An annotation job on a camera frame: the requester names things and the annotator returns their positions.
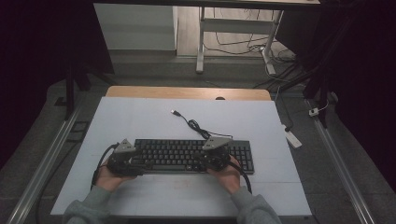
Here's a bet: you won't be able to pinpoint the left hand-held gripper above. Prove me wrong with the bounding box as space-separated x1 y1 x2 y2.
106 138 148 178

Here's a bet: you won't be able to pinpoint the person's left hand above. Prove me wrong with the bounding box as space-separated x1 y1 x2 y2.
94 158 138 192

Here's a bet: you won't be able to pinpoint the left hand-held gripper cable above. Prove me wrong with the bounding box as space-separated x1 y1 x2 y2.
90 142 120 191

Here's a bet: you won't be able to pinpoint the right hand-held gripper cable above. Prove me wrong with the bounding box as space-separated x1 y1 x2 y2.
228 160 253 194

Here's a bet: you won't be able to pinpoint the hand-held gripper cable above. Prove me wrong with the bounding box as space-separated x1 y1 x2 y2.
228 160 253 194
90 142 120 191

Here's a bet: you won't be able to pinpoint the black computer keyboard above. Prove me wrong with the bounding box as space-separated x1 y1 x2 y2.
132 138 255 175

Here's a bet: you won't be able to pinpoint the aluminium rail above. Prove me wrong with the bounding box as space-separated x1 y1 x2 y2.
306 99 376 224
6 104 83 224

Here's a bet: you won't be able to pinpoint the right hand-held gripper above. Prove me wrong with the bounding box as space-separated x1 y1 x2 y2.
195 135 234 173

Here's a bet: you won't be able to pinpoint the white power strip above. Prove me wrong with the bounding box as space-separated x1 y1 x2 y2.
281 123 304 149

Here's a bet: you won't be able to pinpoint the black metal stand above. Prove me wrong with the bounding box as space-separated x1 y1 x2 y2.
55 59 118 121
274 59 340 129

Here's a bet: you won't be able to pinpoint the wooden table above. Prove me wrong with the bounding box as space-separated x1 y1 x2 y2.
105 85 273 102

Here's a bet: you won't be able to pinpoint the person's right hand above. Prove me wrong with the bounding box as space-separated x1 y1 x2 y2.
205 154 242 196

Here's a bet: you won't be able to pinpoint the white desk frame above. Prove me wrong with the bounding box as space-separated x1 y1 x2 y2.
195 6 285 76

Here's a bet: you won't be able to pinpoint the grey cabinet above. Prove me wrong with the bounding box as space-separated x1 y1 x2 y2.
92 3 179 52

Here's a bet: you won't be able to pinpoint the black floor cables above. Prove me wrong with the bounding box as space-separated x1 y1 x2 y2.
204 7 309 91

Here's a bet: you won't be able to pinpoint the black keyboard usb cable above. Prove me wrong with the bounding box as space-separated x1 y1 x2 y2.
170 109 233 140

